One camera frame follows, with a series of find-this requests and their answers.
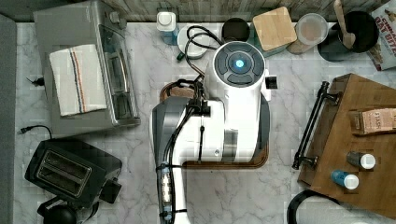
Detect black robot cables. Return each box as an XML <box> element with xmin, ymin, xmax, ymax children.
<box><xmin>155</xmin><ymin>25</ymin><xmax>224</xmax><ymax>224</ymax></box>

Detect wooden spoon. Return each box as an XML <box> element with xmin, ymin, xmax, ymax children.
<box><xmin>333</xmin><ymin>0</ymin><xmax>356</xmax><ymax>49</ymax></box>

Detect wooden tea bag box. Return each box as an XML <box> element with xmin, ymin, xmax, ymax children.
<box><xmin>348</xmin><ymin>107</ymin><xmax>395</xmax><ymax>135</ymax></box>

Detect white round dish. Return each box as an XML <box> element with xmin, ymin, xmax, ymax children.
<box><xmin>177</xmin><ymin>25</ymin><xmax>210</xmax><ymax>59</ymax></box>

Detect black kettle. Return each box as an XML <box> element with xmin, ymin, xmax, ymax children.
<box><xmin>36</xmin><ymin>196</ymin><xmax>101</xmax><ymax>224</ymax></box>

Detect black power plug cord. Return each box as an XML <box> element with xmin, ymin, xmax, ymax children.
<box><xmin>19</xmin><ymin>124</ymin><xmax>53</xmax><ymax>140</ymax></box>

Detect black round rim object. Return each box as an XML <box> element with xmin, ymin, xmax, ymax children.
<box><xmin>287</xmin><ymin>189</ymin><xmax>340</xmax><ymax>224</ymax></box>

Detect black two-slot toaster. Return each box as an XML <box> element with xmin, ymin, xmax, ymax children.
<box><xmin>24</xmin><ymin>138</ymin><xmax>122</xmax><ymax>208</ymax></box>

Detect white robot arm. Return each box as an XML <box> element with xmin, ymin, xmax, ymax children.
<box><xmin>149</xmin><ymin>41</ymin><xmax>270</xmax><ymax>224</ymax></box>

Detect silver toaster oven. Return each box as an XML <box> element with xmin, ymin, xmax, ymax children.
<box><xmin>34</xmin><ymin>0</ymin><xmax>140</xmax><ymax>137</ymax></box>

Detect black utensil holder pot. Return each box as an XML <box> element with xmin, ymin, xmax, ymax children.
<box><xmin>317</xmin><ymin>10</ymin><xmax>380</xmax><ymax>63</ymax></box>

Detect black pepper shaker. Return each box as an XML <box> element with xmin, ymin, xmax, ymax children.
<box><xmin>346</xmin><ymin>151</ymin><xmax>376</xmax><ymax>170</ymax></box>

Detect blue salt shaker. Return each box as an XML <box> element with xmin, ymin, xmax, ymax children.
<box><xmin>331</xmin><ymin>170</ymin><xmax>360</xmax><ymax>189</ymax></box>

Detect cereal box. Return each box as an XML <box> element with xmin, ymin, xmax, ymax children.
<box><xmin>368</xmin><ymin>0</ymin><xmax>396</xmax><ymax>71</ymax></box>

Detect blue bottle white cap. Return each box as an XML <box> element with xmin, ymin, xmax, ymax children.
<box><xmin>157</xmin><ymin>11</ymin><xmax>178</xmax><ymax>46</ymax></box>

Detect striped white dish towel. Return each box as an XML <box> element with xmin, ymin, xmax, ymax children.
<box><xmin>49</xmin><ymin>44</ymin><xmax>106</xmax><ymax>117</ymax></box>

